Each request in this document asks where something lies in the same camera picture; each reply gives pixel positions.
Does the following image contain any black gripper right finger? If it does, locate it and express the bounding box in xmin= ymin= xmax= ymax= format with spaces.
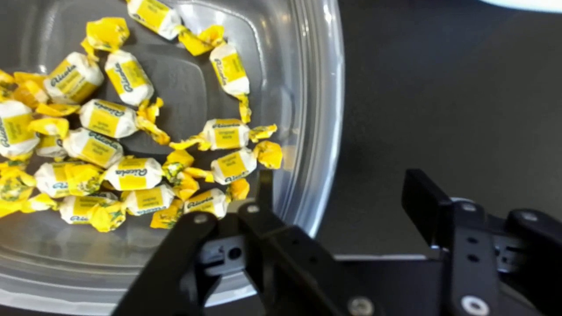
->
xmin=402 ymin=169 xmax=451 ymax=248

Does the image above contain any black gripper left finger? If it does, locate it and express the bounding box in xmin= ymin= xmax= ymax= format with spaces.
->
xmin=258 ymin=170 xmax=273 ymax=221

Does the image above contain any clear plastic bowl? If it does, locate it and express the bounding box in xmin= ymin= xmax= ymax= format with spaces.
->
xmin=0 ymin=0 xmax=344 ymax=314

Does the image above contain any yellow wrapped candy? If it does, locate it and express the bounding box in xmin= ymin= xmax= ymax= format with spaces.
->
xmin=208 ymin=42 xmax=250 ymax=123
xmin=178 ymin=25 xmax=224 ymax=56
xmin=57 ymin=197 xmax=126 ymax=234
xmin=101 ymin=149 xmax=196 ymax=193
xmin=43 ymin=53 xmax=103 ymax=104
xmin=63 ymin=128 xmax=122 ymax=169
xmin=170 ymin=120 xmax=277 ymax=151
xmin=126 ymin=0 xmax=182 ymax=41
xmin=103 ymin=51 xmax=154 ymax=107
xmin=0 ymin=100 xmax=38 ymax=160
xmin=121 ymin=177 xmax=200 ymax=216
xmin=33 ymin=162 xmax=101 ymax=199
xmin=210 ymin=141 xmax=284 ymax=184
xmin=182 ymin=179 xmax=250 ymax=220
xmin=78 ymin=98 xmax=170 ymax=146

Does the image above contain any round black table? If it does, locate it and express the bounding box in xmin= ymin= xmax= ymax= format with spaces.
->
xmin=317 ymin=0 xmax=562 ymax=255

